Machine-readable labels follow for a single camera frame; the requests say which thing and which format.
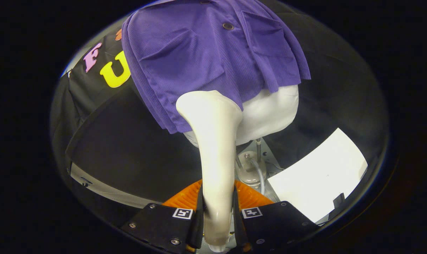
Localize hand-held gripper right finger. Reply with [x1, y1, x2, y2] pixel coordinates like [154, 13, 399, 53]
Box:
[233, 180, 321, 253]

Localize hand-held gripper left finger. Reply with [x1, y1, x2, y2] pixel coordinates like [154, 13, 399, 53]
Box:
[120, 179, 204, 254]

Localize grey garment steamer hose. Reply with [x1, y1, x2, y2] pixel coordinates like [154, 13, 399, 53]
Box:
[250, 159, 267, 195]

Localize garment steamer base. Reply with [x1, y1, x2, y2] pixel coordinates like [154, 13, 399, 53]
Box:
[235, 151, 267, 186]

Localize white garment steamer head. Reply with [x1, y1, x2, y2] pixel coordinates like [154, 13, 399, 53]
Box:
[176, 90, 243, 253]

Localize purple jacket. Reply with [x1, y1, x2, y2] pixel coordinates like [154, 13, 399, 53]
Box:
[121, 0, 312, 134]

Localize white flat board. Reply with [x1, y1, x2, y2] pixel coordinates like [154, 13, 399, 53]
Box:
[267, 128, 369, 224]

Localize grey cabinet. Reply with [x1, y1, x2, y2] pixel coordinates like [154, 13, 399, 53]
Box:
[65, 90, 204, 209]

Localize white padded ironing form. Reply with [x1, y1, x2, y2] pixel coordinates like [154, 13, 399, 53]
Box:
[183, 85, 300, 149]

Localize black backdrop cloth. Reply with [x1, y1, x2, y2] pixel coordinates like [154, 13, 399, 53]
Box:
[50, 0, 390, 226]

